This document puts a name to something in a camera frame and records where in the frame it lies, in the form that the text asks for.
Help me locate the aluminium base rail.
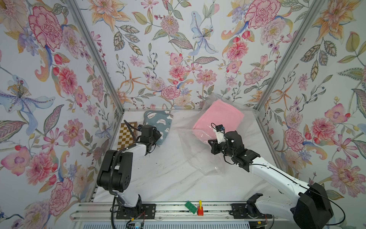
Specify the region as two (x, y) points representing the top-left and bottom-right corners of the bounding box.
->
(70, 201), (279, 222)

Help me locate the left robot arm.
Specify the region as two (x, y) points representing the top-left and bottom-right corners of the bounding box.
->
(97, 125), (162, 208)

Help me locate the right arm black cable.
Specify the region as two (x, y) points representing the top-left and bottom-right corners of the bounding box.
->
(251, 163), (346, 227)

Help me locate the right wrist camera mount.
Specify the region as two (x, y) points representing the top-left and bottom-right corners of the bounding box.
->
(214, 125), (226, 144)

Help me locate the wooden chessboard box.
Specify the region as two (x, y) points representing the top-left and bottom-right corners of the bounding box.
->
(117, 122), (137, 150)

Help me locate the teal bear pattern blanket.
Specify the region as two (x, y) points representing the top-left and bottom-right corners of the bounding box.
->
(144, 110), (173, 146)

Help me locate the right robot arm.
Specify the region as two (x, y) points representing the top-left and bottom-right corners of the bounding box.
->
(208, 131), (334, 229)

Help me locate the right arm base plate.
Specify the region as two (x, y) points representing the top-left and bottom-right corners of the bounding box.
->
(229, 203), (273, 219)

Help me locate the pink blanket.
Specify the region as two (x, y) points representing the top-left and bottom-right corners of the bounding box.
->
(192, 100), (245, 143)

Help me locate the green tag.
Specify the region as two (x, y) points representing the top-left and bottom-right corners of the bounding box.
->
(185, 201), (198, 214)

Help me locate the clear plastic vacuum bag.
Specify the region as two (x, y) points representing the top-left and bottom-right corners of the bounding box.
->
(177, 94), (259, 176)

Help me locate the small circuit board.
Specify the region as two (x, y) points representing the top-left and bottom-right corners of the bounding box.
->
(126, 220), (144, 229)

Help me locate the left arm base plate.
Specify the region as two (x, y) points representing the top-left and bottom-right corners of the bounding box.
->
(115, 204), (156, 219)

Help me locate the red yellow clip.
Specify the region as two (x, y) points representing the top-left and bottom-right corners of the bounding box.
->
(197, 200), (204, 216)

